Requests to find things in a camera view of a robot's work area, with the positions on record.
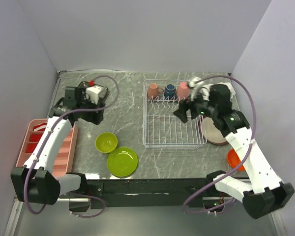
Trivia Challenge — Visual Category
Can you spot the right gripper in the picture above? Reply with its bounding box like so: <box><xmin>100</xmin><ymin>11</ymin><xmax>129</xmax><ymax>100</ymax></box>
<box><xmin>172</xmin><ymin>87</ymin><xmax>217</xmax><ymax>123</ymax></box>

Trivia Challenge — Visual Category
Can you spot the pink plastic cup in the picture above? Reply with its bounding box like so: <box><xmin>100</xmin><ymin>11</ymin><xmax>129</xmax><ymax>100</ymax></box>
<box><xmin>176</xmin><ymin>82</ymin><xmax>189</xmax><ymax>101</ymax></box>

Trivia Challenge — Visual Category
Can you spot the dark blue ceramic mug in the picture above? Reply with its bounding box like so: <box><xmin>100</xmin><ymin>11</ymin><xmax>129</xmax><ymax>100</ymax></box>
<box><xmin>164</xmin><ymin>84</ymin><xmax>176</xmax><ymax>100</ymax></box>

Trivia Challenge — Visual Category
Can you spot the green bowl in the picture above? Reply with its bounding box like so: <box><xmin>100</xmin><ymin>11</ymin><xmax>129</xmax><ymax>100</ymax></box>
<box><xmin>95</xmin><ymin>132</ymin><xmax>118</xmax><ymax>153</ymax></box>

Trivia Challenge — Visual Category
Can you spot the pink ceramic mug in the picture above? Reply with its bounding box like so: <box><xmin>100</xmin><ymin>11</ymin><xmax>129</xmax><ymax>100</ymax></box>
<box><xmin>147</xmin><ymin>83</ymin><xmax>164</xmax><ymax>99</ymax></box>

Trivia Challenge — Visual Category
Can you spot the green plate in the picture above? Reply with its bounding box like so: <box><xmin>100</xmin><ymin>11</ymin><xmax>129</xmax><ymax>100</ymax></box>
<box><xmin>107</xmin><ymin>147</ymin><xmax>138</xmax><ymax>177</ymax></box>

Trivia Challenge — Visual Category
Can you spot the orange bowl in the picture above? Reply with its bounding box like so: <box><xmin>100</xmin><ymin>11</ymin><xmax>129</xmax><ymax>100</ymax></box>
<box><xmin>227</xmin><ymin>149</ymin><xmax>241</xmax><ymax>169</ymax></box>

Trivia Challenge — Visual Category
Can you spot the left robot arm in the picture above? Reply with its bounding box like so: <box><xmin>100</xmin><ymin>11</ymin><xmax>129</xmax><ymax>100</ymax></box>
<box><xmin>11</xmin><ymin>85</ymin><xmax>109</xmax><ymax>205</ymax></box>

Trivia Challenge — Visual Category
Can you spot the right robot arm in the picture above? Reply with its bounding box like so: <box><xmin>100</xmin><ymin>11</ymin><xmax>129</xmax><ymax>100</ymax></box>
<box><xmin>174</xmin><ymin>84</ymin><xmax>295</xmax><ymax>219</ymax></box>

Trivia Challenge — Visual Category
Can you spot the black floral square plate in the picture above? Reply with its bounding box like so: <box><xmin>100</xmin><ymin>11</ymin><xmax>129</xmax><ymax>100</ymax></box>
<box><xmin>78</xmin><ymin>81</ymin><xmax>109</xmax><ymax>104</ymax></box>

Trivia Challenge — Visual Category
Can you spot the brown rimmed round plate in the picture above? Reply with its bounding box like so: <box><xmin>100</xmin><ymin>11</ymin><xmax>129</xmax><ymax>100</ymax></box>
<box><xmin>198</xmin><ymin>117</ymin><xmax>228</xmax><ymax>146</ymax></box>

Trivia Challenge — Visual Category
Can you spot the red white striped cloth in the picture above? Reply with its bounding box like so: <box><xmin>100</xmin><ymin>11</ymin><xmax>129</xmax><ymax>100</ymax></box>
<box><xmin>33</xmin><ymin>122</ymin><xmax>47</xmax><ymax>132</ymax></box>

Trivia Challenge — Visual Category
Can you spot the pink compartment tray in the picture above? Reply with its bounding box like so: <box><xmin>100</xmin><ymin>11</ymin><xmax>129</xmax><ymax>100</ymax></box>
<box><xmin>16</xmin><ymin>118</ymin><xmax>78</xmax><ymax>177</ymax></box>

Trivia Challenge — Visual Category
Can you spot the red cloth roll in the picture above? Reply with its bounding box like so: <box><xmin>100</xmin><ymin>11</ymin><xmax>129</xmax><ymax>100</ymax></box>
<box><xmin>26</xmin><ymin>143</ymin><xmax>38</xmax><ymax>153</ymax></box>
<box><xmin>29</xmin><ymin>133</ymin><xmax>42</xmax><ymax>142</ymax></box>

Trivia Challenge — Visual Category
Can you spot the black base bar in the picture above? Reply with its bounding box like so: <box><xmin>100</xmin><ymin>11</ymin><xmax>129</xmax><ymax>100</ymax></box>
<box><xmin>58</xmin><ymin>177</ymin><xmax>234</xmax><ymax>209</ymax></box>

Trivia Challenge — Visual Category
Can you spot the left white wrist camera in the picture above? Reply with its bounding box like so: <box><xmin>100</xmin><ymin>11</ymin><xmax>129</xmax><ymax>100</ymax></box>
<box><xmin>86</xmin><ymin>81</ymin><xmax>107</xmax><ymax>104</ymax></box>

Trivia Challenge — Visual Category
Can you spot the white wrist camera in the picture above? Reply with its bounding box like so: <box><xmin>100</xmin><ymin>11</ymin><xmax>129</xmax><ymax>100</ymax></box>
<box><xmin>187</xmin><ymin>77</ymin><xmax>203</xmax><ymax>101</ymax></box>
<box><xmin>86</xmin><ymin>81</ymin><xmax>107</xmax><ymax>104</ymax></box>

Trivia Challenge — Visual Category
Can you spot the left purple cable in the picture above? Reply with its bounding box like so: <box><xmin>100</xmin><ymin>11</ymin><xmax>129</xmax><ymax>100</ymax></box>
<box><xmin>23</xmin><ymin>75</ymin><xmax>120</xmax><ymax>219</ymax></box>

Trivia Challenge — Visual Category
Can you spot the purple cable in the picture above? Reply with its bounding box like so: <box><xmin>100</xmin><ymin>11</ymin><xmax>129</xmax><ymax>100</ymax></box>
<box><xmin>23</xmin><ymin>75</ymin><xmax>120</xmax><ymax>219</ymax></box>
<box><xmin>182</xmin><ymin>75</ymin><xmax>258</xmax><ymax>215</ymax></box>

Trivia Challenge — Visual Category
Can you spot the white wire dish rack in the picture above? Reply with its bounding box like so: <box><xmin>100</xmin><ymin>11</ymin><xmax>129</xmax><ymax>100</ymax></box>
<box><xmin>142</xmin><ymin>79</ymin><xmax>207</xmax><ymax>149</ymax></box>

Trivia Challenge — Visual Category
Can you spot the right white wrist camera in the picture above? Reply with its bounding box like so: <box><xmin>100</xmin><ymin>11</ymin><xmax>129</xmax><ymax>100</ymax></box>
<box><xmin>187</xmin><ymin>77</ymin><xmax>203</xmax><ymax>101</ymax></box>

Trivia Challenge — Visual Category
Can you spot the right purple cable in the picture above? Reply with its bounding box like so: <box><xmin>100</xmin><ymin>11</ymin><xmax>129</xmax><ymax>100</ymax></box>
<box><xmin>182</xmin><ymin>75</ymin><xmax>258</xmax><ymax>215</ymax></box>

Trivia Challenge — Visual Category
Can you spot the aluminium frame rail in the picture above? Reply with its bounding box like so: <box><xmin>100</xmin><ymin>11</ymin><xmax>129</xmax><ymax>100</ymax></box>
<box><xmin>3</xmin><ymin>196</ymin><xmax>88</xmax><ymax>236</ymax></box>

